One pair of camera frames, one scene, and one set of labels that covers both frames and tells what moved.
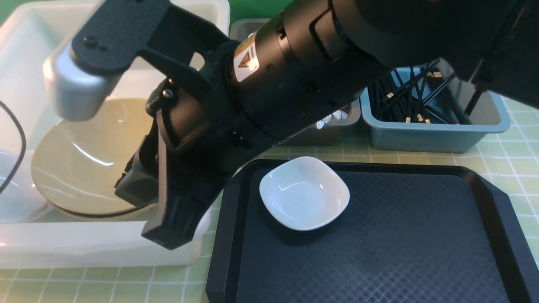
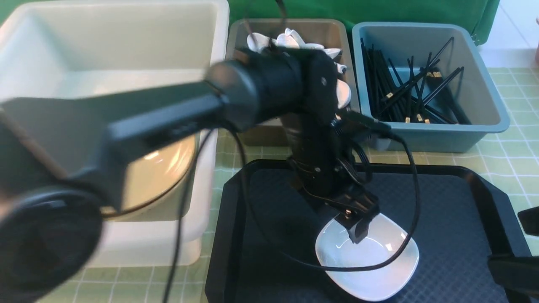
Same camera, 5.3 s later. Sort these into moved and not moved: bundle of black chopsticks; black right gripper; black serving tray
Moved: black right gripper
Not moved: bundle of black chopsticks; black serving tray
